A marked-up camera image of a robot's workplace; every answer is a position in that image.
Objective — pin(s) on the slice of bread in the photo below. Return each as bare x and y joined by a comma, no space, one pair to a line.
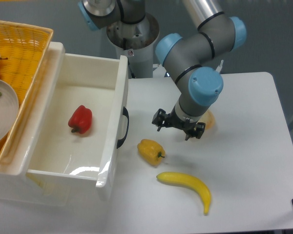
208,119

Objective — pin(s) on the yellow banana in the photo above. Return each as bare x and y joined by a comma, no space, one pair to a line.
191,182

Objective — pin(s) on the white top drawer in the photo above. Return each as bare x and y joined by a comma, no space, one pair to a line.
69,159

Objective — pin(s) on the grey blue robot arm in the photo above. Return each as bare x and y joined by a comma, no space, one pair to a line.
183,59

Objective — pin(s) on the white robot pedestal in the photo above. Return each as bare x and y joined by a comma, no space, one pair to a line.
136,41

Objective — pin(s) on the yellow woven basket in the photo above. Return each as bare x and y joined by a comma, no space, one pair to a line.
25,47

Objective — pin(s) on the black top drawer handle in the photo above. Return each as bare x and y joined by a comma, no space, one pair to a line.
124,127

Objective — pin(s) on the white ribbed plate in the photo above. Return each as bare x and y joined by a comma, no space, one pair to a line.
9,108

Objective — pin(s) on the yellow bell pepper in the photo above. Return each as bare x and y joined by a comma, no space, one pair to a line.
151,151

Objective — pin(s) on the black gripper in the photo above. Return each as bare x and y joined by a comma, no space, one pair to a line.
191,129

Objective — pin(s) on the red bell pepper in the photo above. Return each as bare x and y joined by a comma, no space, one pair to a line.
81,120

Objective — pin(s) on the white drawer cabinet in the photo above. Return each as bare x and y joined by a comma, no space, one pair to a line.
16,183

